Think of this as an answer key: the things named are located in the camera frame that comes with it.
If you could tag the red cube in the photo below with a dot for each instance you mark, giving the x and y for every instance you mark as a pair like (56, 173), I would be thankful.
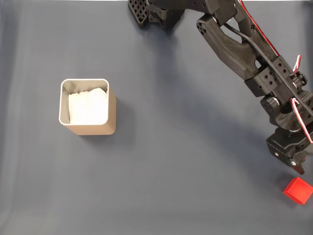
(298, 191)

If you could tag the beige square box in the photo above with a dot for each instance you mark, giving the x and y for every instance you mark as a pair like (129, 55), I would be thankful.
(111, 115)

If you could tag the blue-grey table mat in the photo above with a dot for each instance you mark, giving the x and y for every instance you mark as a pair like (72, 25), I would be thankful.
(146, 159)

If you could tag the white tissue paper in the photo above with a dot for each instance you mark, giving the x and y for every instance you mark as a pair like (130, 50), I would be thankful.
(88, 107)

